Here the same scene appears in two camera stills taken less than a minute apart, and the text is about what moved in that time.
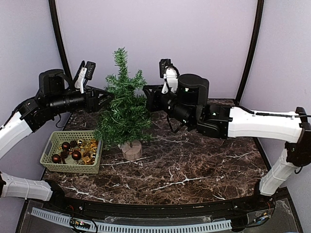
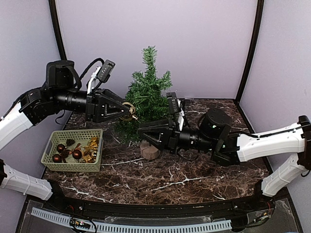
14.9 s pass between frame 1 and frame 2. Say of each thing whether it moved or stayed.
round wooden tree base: moved
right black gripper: moved
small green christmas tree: moved
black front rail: stayed
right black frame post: stayed
